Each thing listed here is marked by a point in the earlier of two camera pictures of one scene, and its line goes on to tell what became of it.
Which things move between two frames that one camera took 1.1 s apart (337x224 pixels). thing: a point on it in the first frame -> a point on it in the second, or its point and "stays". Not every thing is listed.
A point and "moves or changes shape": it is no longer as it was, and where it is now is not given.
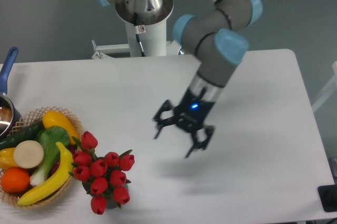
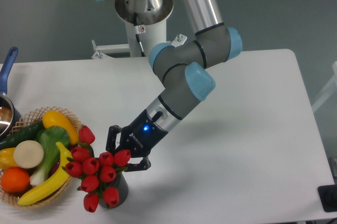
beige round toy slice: [28, 154] stays
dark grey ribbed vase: [110, 203] -> [120, 184]
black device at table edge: [327, 195] stays
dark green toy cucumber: [28, 133] stays
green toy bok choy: [48, 136] stays
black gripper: [191, 112] -> [139, 137]
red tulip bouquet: [105, 176] moves or changes shape
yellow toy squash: [55, 118] stays
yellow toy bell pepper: [7, 158] stays
